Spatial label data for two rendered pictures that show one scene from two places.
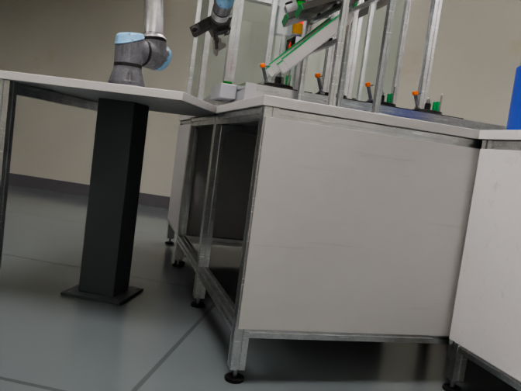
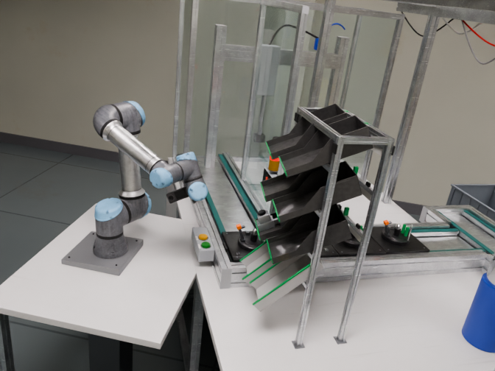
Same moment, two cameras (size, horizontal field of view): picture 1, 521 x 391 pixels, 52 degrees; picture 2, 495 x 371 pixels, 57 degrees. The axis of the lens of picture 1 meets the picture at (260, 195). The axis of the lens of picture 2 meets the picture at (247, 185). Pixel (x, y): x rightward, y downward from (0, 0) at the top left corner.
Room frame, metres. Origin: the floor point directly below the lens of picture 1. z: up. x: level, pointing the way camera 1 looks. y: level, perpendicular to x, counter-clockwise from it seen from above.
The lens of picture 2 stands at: (0.53, 0.09, 2.03)
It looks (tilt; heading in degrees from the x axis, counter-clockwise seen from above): 23 degrees down; 359
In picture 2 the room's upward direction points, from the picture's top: 7 degrees clockwise
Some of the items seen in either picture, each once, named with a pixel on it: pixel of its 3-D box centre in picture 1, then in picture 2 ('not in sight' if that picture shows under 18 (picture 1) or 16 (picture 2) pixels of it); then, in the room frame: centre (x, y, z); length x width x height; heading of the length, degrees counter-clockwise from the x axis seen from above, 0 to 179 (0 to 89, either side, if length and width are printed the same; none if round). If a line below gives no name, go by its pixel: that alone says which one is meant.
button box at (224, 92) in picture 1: (222, 92); (202, 243); (2.34, 0.22, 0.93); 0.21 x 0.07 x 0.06; 16
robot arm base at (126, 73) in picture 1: (127, 76); (110, 240); (2.27, 0.62, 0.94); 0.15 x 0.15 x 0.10
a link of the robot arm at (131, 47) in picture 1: (130, 48); (110, 216); (2.27, 0.63, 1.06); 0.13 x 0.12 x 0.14; 147
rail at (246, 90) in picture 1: (227, 101); (208, 226); (2.54, 0.21, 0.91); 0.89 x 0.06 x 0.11; 16
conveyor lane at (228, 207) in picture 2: not in sight; (240, 223); (2.61, 0.05, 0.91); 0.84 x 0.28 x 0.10; 16
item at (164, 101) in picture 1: (136, 99); (121, 260); (2.26, 0.57, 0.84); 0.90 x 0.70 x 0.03; 171
